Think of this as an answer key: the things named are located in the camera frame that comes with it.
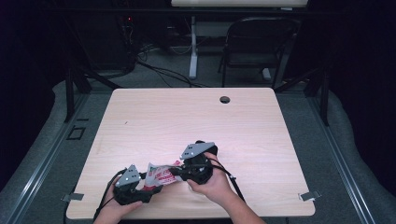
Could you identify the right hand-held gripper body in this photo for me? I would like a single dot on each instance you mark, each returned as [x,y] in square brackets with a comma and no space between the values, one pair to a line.
[196,151]

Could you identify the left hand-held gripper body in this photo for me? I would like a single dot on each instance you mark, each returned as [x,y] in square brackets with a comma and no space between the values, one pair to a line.
[129,179]

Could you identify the red and white packet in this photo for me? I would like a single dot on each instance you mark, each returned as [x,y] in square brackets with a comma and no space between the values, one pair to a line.
[160,177]

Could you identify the person's left hand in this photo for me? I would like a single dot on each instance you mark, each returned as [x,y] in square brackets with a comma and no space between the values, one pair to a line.
[116,210]

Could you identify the person's right hand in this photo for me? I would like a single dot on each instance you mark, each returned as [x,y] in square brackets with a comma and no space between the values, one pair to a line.
[218,186]

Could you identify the grey tape piece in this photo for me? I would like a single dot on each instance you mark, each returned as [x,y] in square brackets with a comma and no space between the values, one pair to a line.
[309,196]
[73,197]

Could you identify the white desk leg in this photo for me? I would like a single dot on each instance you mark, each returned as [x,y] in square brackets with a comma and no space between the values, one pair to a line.
[193,56]

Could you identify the black metal stand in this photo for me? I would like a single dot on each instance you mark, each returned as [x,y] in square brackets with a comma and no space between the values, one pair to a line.
[323,93]
[70,93]

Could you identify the white desk foot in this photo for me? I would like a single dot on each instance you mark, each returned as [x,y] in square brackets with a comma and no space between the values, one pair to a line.
[266,74]

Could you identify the dark computer tower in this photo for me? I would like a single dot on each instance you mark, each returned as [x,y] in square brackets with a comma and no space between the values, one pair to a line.
[127,40]

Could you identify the black folding chair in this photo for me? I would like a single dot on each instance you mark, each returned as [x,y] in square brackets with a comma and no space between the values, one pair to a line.
[258,34]

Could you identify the aluminium floor rail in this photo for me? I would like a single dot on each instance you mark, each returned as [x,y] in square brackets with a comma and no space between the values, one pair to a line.
[46,165]
[339,161]

